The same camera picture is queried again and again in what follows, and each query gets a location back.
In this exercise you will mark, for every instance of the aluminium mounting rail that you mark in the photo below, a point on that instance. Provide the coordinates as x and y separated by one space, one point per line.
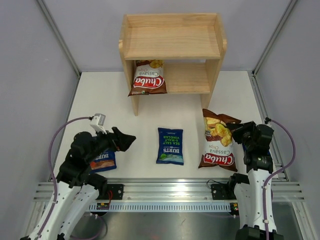
193 190

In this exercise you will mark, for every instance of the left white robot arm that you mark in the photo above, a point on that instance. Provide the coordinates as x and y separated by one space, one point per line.
75 186

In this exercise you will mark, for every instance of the blue Burts bag left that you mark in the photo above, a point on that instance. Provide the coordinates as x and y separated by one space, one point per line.
106 161

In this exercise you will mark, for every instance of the white slotted cable duct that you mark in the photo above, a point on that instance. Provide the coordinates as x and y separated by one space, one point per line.
161 207

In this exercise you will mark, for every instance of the wooden two-tier shelf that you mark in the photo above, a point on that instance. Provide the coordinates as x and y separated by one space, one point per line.
192 46

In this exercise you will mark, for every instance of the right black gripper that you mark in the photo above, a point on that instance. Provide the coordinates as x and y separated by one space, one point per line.
237 128

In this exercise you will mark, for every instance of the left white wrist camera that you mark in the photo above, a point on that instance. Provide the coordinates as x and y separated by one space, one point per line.
97 123

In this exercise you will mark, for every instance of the blue Burts sea salt bag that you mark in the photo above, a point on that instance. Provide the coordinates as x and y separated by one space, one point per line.
170 150

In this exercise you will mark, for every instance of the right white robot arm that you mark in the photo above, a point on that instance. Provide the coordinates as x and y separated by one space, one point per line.
253 190

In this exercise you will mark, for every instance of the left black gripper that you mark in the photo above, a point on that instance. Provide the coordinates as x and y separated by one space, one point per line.
118 140

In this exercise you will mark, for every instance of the Chuba cassava chips bag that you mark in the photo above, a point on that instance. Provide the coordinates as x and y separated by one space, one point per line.
218 147
148 78

